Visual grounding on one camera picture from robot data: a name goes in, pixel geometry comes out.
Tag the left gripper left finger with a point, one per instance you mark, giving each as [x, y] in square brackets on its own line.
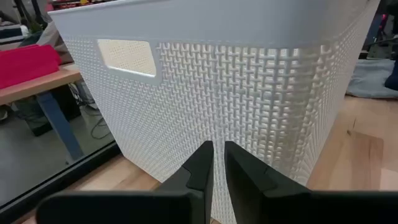
[124, 208]

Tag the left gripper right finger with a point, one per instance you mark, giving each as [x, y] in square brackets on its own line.
[280, 205]

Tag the black aluminium table frame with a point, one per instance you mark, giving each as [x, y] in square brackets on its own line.
[62, 180]

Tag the white plastic laundry basket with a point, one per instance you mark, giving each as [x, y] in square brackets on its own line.
[233, 93]

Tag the grey t-shirt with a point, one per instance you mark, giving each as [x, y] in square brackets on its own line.
[367, 77]

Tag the plain navy garment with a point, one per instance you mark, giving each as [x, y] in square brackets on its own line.
[392, 77]

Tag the wooden desk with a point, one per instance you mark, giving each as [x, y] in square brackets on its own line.
[40, 82]

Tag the red plastic bin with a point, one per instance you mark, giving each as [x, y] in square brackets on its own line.
[25, 65]

